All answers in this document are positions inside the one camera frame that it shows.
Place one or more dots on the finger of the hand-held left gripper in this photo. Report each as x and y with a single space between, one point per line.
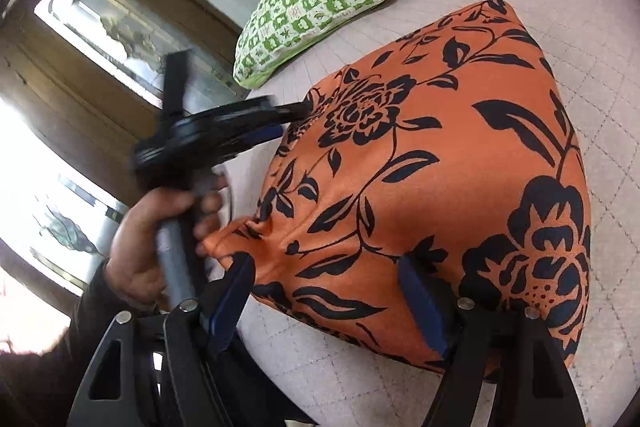
280 108
260 135

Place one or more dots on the green white patterned pillow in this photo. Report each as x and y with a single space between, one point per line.
310 7

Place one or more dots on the person's left forearm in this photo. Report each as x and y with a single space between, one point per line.
50 357

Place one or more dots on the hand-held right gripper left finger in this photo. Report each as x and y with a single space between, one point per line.
229 309

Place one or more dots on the wooden glazed door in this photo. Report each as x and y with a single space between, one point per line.
100 117

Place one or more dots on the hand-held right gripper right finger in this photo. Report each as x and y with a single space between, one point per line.
425 312

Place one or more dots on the beige sofa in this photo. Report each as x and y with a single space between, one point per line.
590 7

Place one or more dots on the orange floral garment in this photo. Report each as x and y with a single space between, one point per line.
425 157

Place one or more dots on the person's left hand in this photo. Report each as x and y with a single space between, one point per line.
140 247

